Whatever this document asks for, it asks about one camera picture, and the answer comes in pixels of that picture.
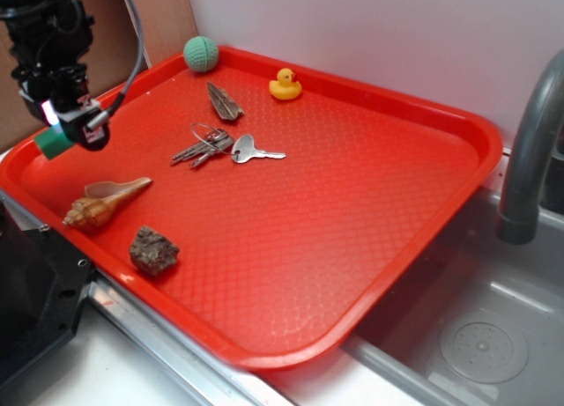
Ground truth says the wire key ring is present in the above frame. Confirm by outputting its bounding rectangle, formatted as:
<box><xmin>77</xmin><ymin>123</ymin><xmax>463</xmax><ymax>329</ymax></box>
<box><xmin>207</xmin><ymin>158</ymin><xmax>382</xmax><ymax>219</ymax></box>
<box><xmin>189</xmin><ymin>122</ymin><xmax>234</xmax><ymax>157</ymax></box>

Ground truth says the green rectangular block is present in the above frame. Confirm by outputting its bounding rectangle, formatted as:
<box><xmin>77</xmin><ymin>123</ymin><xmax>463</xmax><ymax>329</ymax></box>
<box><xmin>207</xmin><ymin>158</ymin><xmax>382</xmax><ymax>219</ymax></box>
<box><xmin>33</xmin><ymin>124</ymin><xmax>74</xmax><ymax>159</ymax></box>

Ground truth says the yellow rubber duck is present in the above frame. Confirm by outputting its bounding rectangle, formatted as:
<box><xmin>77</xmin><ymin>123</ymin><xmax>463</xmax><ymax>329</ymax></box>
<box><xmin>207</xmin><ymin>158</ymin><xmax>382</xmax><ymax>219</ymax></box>
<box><xmin>269</xmin><ymin>68</ymin><xmax>302</xmax><ymax>100</ymax></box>

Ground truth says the grey plastic sink basin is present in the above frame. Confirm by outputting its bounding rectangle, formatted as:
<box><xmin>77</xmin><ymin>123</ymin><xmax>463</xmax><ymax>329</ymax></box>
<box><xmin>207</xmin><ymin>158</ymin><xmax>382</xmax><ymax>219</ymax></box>
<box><xmin>338</xmin><ymin>148</ymin><xmax>564</xmax><ymax>406</ymax></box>

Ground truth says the red plastic tray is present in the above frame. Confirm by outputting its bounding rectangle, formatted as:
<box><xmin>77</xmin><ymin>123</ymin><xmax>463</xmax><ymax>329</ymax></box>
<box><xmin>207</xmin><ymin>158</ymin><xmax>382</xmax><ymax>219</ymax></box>
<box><xmin>1</xmin><ymin>48</ymin><xmax>502</xmax><ymax>370</ymax></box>

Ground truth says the brown rough rock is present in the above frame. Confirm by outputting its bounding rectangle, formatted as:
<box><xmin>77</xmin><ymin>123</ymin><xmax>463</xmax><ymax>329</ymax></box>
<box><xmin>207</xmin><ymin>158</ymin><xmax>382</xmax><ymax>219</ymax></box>
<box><xmin>129</xmin><ymin>225</ymin><xmax>180</xmax><ymax>277</ymax></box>

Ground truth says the green ribbed ball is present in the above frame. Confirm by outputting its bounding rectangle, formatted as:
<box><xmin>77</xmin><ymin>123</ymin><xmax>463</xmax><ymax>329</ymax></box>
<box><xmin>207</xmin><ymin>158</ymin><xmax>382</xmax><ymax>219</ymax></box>
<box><xmin>183</xmin><ymin>36</ymin><xmax>219</xmax><ymax>73</ymax></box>

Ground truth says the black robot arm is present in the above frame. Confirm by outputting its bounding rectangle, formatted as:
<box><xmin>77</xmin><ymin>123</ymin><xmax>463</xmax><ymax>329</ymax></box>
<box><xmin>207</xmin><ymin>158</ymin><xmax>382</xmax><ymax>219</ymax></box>
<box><xmin>1</xmin><ymin>0</ymin><xmax>109</xmax><ymax>151</ymax></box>

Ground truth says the grey curved faucet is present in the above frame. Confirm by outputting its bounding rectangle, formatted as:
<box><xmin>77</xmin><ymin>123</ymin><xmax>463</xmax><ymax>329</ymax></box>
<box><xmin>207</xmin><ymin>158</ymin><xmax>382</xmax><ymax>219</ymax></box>
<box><xmin>495</xmin><ymin>51</ymin><xmax>563</xmax><ymax>245</ymax></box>

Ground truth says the tan spiral seashell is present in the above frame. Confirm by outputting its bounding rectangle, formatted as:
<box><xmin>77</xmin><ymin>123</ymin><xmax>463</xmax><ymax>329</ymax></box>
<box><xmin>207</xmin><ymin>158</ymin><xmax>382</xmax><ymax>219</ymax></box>
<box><xmin>63</xmin><ymin>177</ymin><xmax>152</xmax><ymax>229</ymax></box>

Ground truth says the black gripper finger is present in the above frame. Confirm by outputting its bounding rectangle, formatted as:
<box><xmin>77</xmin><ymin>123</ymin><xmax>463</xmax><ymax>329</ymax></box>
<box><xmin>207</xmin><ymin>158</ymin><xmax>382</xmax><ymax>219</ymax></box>
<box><xmin>59</xmin><ymin>108</ymin><xmax>110</xmax><ymax>151</ymax></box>

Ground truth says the grey cable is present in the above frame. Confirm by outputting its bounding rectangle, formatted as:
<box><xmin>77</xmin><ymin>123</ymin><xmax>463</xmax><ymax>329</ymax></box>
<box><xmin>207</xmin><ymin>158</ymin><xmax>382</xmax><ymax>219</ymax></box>
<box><xmin>85</xmin><ymin>0</ymin><xmax>147</xmax><ymax>132</ymax></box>

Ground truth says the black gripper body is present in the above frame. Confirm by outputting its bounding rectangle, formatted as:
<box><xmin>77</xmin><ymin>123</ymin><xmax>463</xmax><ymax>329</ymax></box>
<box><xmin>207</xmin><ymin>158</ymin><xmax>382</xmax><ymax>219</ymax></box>
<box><xmin>11</xmin><ymin>63</ymin><xmax>100</xmax><ymax>126</ymax></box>

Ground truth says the large silver key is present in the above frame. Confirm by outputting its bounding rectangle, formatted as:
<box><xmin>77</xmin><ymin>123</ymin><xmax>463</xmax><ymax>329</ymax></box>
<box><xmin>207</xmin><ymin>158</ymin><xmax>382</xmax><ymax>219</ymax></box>
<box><xmin>231</xmin><ymin>134</ymin><xmax>286</xmax><ymax>164</ymax></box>

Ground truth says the bunch of small keys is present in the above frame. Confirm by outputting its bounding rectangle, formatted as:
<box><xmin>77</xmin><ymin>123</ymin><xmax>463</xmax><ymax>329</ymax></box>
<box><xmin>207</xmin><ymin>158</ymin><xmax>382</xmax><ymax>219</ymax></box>
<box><xmin>170</xmin><ymin>129</ymin><xmax>234</xmax><ymax>169</ymax></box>

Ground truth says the grey driftwood piece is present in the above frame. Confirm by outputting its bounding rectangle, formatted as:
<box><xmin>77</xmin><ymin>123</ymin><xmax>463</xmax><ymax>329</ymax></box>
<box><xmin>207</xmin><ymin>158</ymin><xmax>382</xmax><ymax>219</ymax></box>
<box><xmin>206</xmin><ymin>82</ymin><xmax>244</xmax><ymax>122</ymax></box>

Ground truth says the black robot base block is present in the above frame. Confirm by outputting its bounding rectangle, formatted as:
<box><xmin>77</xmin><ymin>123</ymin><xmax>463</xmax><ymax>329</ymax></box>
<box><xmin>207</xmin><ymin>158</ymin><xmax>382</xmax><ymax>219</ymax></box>
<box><xmin>1</xmin><ymin>204</ymin><xmax>94</xmax><ymax>390</ymax></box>

